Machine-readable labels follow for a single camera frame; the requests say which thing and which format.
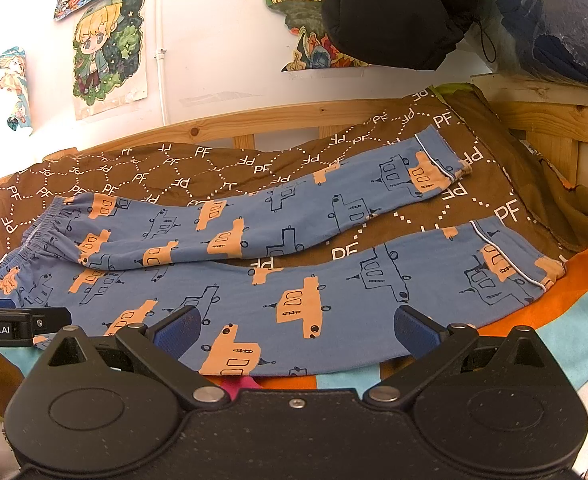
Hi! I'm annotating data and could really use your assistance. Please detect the anime girl wall poster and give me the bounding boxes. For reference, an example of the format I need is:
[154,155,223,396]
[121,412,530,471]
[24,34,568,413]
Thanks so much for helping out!
[72,0,147,120]

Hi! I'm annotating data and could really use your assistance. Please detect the black padded jacket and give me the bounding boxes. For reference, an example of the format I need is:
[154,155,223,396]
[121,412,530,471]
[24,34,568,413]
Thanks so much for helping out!
[321,0,480,70]

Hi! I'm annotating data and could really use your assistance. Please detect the blue patterned pajama pants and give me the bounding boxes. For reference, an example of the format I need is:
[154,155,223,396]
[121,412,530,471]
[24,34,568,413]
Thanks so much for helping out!
[0,128,564,376]

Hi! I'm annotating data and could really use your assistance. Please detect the orange and teal bedsheet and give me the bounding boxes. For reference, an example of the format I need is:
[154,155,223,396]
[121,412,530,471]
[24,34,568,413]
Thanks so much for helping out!
[0,246,588,411]

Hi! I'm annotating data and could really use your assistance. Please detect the brown PF patterned blanket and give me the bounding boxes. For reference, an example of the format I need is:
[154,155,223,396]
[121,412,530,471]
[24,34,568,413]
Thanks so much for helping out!
[0,84,588,264]

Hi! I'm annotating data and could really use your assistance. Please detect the small left wall poster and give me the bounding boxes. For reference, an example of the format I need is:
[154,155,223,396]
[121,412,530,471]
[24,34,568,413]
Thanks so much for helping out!
[0,47,33,134]

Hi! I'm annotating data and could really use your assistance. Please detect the colourful landscape wall poster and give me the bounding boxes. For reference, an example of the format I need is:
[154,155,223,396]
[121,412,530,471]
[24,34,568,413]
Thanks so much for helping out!
[265,0,367,72]

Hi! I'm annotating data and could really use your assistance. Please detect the wooden bed frame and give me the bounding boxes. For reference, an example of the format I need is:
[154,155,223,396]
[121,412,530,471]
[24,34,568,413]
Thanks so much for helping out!
[0,72,588,201]

